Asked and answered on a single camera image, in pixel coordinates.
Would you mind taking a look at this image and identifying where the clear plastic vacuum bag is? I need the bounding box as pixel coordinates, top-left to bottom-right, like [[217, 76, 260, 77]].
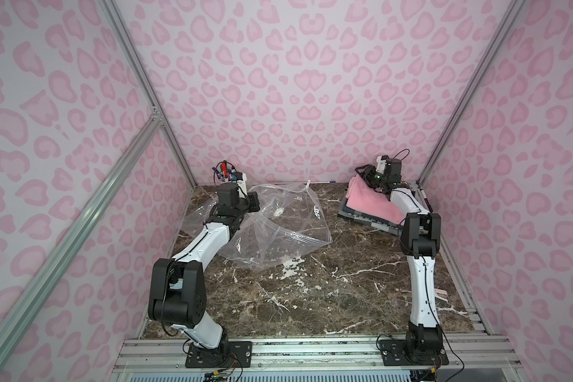
[[179, 180, 334, 272]]

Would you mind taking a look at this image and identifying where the grey white checked blanket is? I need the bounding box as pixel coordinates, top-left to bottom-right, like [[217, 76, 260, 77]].
[[337, 210, 402, 236]]

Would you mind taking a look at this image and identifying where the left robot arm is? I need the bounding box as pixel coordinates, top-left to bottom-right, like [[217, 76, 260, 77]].
[[148, 180, 260, 355]]

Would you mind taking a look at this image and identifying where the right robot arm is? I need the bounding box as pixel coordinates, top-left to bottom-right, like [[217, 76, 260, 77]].
[[345, 155, 445, 364]]

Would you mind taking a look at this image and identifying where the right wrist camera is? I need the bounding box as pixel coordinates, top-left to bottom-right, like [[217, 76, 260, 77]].
[[376, 155, 388, 176]]

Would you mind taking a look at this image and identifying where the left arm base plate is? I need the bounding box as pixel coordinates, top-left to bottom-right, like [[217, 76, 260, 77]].
[[185, 341, 252, 369]]

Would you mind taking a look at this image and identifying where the pink blanket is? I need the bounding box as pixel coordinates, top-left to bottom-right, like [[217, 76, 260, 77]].
[[345, 175, 404, 224]]

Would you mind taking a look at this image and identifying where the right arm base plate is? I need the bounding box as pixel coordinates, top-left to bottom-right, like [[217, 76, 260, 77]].
[[377, 338, 450, 368]]

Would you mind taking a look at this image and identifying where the blue marker pen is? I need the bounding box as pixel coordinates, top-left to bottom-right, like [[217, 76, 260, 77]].
[[213, 167, 224, 181]]

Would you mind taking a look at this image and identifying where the dark blanket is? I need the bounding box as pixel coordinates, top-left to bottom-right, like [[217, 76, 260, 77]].
[[338, 198, 381, 219]]

